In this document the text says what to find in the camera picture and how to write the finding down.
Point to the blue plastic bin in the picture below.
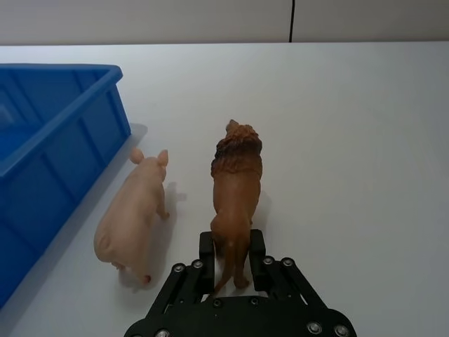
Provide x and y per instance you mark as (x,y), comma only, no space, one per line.
(45,147)

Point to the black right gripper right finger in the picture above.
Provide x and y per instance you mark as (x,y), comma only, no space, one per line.
(277,277)

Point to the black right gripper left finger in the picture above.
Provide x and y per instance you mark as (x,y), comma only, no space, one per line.
(196,277)

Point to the brown toy lion figure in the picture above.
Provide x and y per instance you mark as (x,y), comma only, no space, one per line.
(236,196)

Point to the pink toy pig figure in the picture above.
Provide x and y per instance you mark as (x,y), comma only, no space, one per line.
(135,224)

